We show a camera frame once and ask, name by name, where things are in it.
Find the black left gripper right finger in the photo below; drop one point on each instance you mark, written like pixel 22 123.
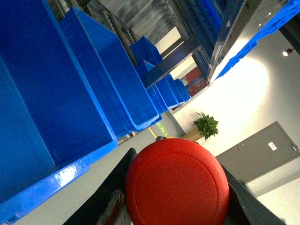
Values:
pixel 244 208

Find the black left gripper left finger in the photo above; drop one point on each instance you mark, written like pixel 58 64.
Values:
pixel 107 205

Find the red mushroom push button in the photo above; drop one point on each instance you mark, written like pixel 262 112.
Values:
pixel 176 182

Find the blue bin with buttons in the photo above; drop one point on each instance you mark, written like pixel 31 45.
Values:
pixel 52 127

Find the blue bin right of buttons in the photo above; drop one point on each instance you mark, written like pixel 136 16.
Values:
pixel 110 73

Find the grey door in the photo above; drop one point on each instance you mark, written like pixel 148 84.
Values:
pixel 259 154

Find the potted green plant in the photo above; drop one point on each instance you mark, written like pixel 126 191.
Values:
pixel 206 125

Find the wall spot lamp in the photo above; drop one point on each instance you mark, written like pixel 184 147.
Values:
pixel 287 52

